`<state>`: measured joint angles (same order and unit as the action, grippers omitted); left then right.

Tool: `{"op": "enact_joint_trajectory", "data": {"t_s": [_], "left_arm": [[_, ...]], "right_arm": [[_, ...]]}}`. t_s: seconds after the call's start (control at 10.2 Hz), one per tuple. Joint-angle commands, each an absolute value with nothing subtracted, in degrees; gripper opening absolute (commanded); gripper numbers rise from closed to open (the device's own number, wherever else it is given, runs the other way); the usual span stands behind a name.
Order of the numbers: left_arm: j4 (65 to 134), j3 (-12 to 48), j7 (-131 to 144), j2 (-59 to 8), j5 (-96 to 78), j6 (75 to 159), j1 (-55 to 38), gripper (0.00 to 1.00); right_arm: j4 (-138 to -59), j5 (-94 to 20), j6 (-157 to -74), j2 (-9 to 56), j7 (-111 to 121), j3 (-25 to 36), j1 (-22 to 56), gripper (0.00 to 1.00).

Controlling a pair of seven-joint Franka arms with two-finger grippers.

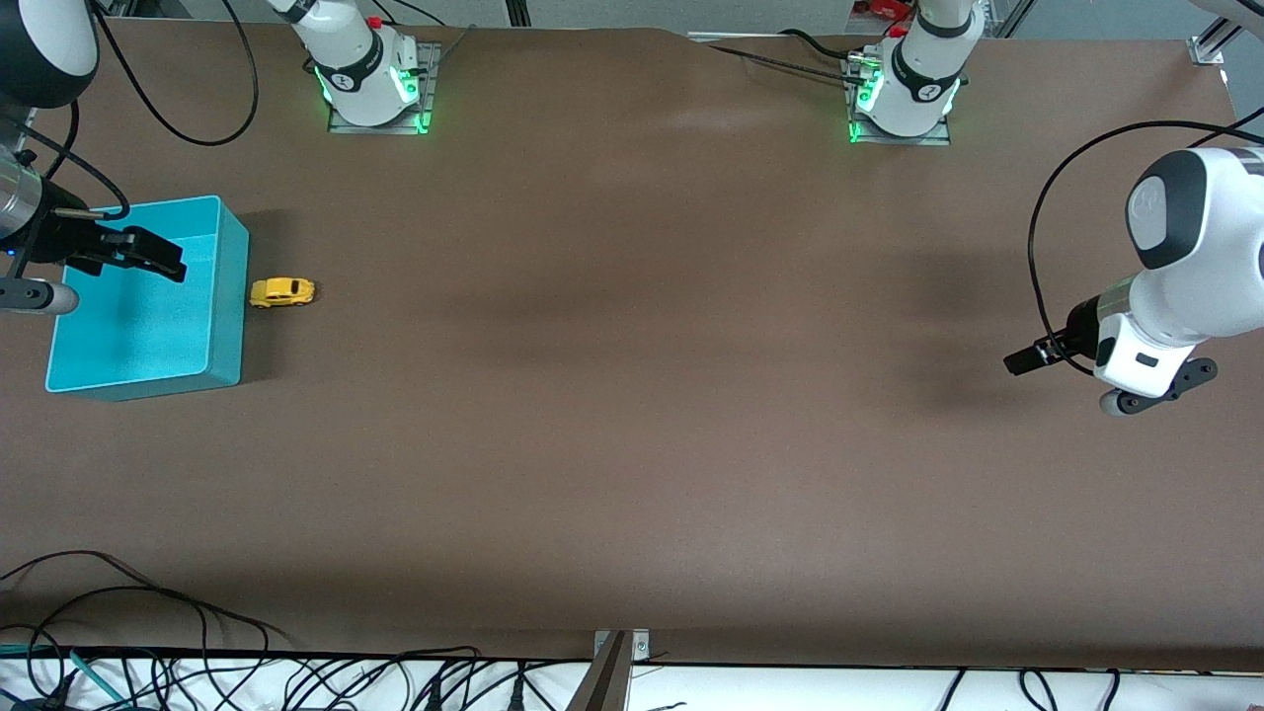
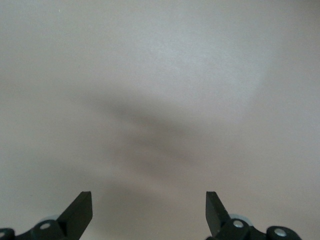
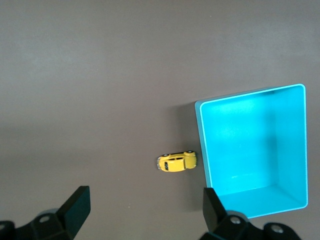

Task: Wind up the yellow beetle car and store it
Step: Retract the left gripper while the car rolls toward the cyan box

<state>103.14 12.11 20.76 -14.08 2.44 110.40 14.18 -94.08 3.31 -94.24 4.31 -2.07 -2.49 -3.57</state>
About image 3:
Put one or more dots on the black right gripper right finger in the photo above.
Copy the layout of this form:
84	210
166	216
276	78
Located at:
212	215

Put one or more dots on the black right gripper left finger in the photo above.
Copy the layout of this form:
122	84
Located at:
77	212

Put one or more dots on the yellow beetle toy car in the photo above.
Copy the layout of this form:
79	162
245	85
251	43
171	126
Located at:
176	163

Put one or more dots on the teal plastic bin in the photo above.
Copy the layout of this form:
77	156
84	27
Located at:
250	150

